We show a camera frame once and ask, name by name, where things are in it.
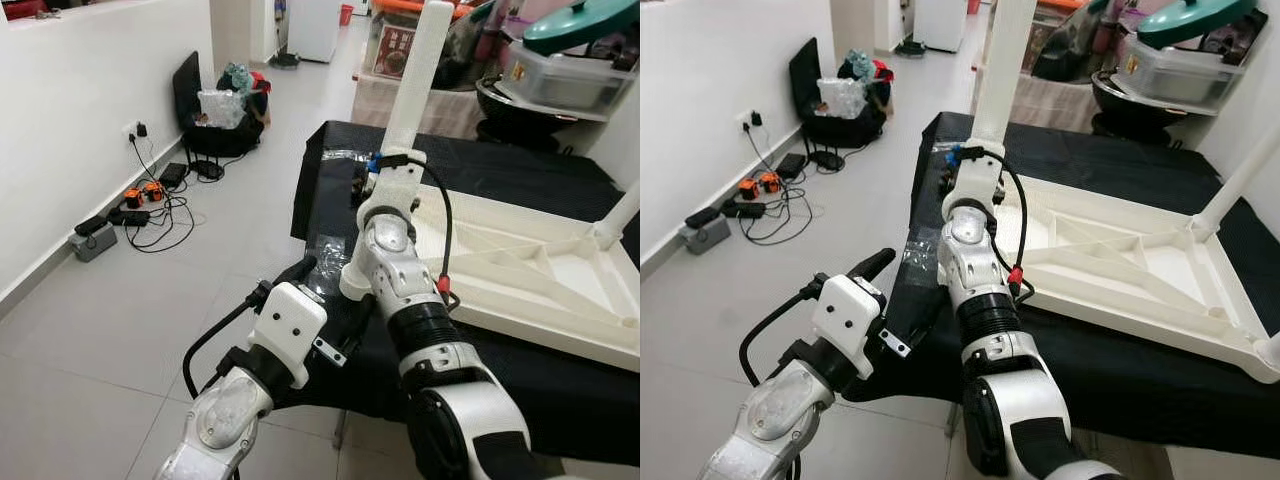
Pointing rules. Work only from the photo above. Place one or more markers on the white plastic children table top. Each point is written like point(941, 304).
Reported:
point(540, 322)
point(1140, 325)

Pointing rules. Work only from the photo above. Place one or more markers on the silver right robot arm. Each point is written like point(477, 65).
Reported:
point(390, 250)
point(975, 255)

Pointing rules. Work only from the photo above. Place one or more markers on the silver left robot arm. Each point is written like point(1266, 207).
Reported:
point(225, 420)
point(775, 415)

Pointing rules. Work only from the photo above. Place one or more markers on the black power adapter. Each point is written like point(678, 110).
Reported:
point(207, 170)
point(826, 160)

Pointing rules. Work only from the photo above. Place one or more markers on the beige cloth covered shelf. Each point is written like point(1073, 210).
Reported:
point(445, 110)
point(1050, 100)

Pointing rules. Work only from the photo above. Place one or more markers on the black bag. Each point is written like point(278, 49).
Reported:
point(225, 142)
point(840, 132)

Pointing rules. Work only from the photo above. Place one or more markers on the black tablecloth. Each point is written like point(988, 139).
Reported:
point(1100, 160)
point(480, 160)

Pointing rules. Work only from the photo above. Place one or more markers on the black box device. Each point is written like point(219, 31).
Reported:
point(790, 166)
point(172, 176)

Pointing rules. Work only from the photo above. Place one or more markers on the red bag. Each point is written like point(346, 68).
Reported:
point(881, 72)
point(260, 82)

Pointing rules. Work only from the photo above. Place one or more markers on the orange plug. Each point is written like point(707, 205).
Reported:
point(153, 190)
point(749, 190)
point(132, 198)
point(770, 182)

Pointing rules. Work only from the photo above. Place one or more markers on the clear crumpled plastic bag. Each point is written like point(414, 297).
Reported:
point(220, 108)
point(840, 98)

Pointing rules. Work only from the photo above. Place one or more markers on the black power strip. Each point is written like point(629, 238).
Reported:
point(745, 209)
point(128, 216)

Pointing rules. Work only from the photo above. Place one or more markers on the black round floor object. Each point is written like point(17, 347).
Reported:
point(910, 49)
point(284, 60)

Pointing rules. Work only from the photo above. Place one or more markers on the red printed box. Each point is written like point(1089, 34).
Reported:
point(392, 50)

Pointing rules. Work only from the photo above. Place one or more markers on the teal cloth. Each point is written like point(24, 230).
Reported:
point(237, 77)
point(857, 65)

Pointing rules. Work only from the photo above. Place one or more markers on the white cabinet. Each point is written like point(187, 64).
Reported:
point(940, 25)
point(315, 30)

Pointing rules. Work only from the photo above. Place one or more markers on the grey floor box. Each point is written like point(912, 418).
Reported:
point(95, 245)
point(708, 238)

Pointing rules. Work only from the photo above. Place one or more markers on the large black bowl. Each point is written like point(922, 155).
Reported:
point(520, 120)
point(1130, 110)

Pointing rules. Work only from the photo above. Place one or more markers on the black chair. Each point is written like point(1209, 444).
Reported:
point(803, 75)
point(186, 85)

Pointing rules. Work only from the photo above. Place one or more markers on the orange lidded bin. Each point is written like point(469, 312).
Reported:
point(400, 6)
point(1060, 5)

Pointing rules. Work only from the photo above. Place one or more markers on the green pot lid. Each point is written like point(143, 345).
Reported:
point(580, 25)
point(1195, 20)

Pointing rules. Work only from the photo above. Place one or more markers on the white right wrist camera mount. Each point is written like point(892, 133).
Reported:
point(392, 190)
point(975, 180)

